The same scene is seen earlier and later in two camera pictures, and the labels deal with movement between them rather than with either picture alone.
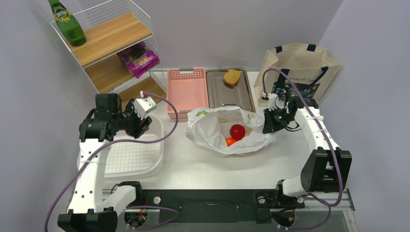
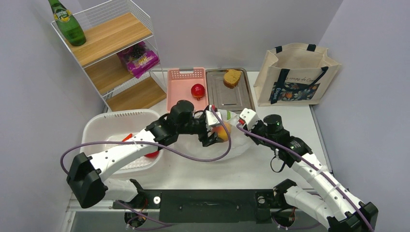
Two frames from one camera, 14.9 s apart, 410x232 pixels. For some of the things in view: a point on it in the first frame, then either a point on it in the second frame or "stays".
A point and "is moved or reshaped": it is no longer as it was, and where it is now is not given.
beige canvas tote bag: [313, 71] stays
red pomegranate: [237, 131] to [197, 91]
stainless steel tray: [220, 96] stays
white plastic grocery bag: [210, 127] is moved or reshaped
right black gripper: [270, 126] to [259, 123]
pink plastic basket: [187, 90] stays
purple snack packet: [139, 59] stays
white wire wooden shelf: [119, 55] stays
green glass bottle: [68, 25] stays
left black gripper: [130, 108] to [212, 137]
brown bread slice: [231, 78] stays
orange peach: [229, 141] is moved or reshaped
